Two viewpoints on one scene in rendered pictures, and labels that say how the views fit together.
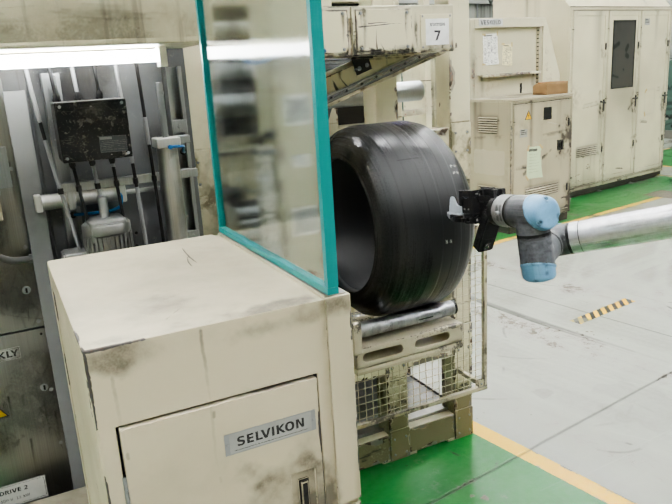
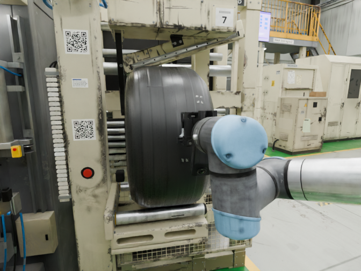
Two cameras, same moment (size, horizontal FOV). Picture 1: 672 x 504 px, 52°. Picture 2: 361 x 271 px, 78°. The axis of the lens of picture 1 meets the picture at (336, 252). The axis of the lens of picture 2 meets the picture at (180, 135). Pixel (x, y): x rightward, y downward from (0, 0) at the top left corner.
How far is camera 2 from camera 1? 1.23 m
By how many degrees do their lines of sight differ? 14
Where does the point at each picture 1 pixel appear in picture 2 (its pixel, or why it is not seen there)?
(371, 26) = (174, 8)
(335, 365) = not seen: outside the picture
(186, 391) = not seen: outside the picture
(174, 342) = not seen: outside the picture
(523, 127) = (302, 109)
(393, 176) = (139, 98)
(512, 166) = (295, 126)
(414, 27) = (207, 13)
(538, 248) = (230, 193)
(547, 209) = (244, 137)
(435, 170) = (180, 98)
